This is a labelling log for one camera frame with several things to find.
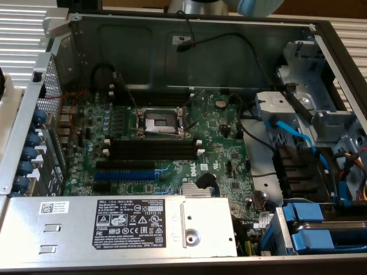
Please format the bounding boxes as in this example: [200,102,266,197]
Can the light blue flat wire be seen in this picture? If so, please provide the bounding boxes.
[263,119,352,207]

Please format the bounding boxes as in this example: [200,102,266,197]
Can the yellow black power wires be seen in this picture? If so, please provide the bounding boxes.
[237,217,260,257]

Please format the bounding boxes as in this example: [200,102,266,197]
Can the silver power supply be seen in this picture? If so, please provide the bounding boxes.
[0,194,239,263]

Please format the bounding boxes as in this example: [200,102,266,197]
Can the blue expansion slot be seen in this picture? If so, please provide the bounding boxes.
[93,168,158,182]

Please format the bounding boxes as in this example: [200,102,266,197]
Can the black connector with cable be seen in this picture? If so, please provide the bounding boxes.
[196,172,221,198]

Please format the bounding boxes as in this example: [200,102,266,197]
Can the green motherboard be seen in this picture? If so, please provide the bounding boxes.
[58,88,257,221]

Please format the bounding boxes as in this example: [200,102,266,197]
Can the black wire with plug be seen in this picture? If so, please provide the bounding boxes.
[175,10,273,87]

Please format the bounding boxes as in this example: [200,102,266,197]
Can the black metal strut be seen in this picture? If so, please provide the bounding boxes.
[267,73,315,123]

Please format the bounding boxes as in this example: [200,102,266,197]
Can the black plastic drive bracket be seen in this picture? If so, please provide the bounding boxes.
[271,144,338,203]

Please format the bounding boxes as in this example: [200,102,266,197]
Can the grey metal latch bracket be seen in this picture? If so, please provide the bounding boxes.
[254,91,298,123]

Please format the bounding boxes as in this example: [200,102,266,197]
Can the long black expansion slot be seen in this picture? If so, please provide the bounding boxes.
[95,159,156,171]

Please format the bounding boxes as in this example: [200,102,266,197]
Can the grey metal drive cage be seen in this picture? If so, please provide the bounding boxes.
[275,39,367,207]

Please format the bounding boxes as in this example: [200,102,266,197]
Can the blue drive caddy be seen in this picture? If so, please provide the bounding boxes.
[282,202,325,223]
[290,228,335,253]

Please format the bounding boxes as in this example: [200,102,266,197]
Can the metal CPU socket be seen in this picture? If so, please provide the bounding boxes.
[131,105,193,141]

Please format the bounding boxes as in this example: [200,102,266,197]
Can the grey metal PC case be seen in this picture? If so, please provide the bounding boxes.
[0,7,367,272]

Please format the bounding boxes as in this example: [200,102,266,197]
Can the long thin black wire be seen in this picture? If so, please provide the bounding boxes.
[229,92,278,152]

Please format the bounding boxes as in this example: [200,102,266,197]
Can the orange red yellow wires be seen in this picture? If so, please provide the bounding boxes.
[338,151,367,202]

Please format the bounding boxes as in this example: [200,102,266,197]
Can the blue plastic rail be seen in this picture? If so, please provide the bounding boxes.
[259,225,276,257]

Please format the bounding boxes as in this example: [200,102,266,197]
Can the black looped wire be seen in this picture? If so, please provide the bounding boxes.
[89,62,117,93]

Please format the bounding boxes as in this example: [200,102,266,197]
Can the short black expansion slot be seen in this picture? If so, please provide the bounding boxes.
[91,181,113,194]

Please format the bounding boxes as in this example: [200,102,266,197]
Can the metal port connector block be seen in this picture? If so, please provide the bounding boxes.
[56,105,79,151]

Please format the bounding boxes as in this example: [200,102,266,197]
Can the thin red wire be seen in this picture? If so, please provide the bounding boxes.
[45,88,89,135]

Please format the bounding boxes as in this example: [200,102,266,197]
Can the thin metal locking lever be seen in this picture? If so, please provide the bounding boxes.
[134,127,192,139]

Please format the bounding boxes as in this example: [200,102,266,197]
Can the silver finned chipset heatsink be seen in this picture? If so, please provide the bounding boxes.
[181,183,218,198]

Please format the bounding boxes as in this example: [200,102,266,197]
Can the silver disk bay frame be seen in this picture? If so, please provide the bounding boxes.
[259,202,367,257]

